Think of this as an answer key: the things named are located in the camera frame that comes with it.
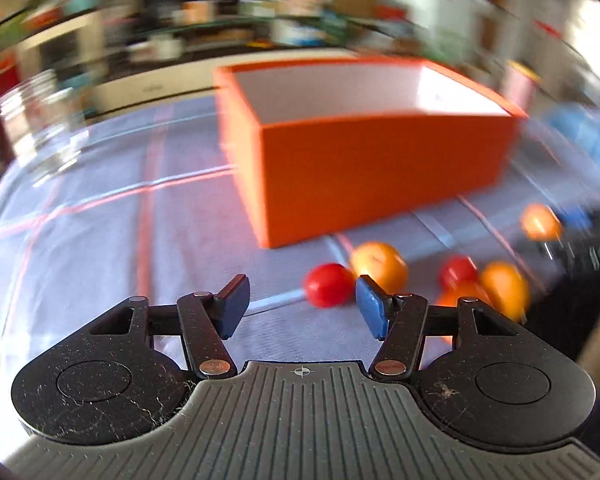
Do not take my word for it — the blurred blue object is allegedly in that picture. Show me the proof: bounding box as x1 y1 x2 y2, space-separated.
549 102 600 163

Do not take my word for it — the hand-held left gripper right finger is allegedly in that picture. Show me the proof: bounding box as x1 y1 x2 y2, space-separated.
355 275 521 381

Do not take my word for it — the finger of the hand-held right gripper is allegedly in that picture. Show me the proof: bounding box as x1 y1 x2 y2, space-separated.
559 209 595 235

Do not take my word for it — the orange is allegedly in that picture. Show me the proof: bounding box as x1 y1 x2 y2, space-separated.
350 242 410 294
434 281 492 346
480 261 530 322
520 203 564 241

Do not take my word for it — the red tomato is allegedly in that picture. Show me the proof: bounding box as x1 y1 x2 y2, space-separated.
438 254 479 291
304 262 357 309

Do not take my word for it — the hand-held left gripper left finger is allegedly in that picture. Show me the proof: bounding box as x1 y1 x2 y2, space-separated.
87 274 251 378

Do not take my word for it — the clear glass mug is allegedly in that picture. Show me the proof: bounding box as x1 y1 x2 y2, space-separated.
0 71 89 182

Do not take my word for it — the orange cardboard box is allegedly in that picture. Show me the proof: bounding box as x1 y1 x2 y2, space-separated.
212 55 530 250

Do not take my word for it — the white television cabinet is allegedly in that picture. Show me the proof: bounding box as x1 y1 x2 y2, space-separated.
92 66 222 112

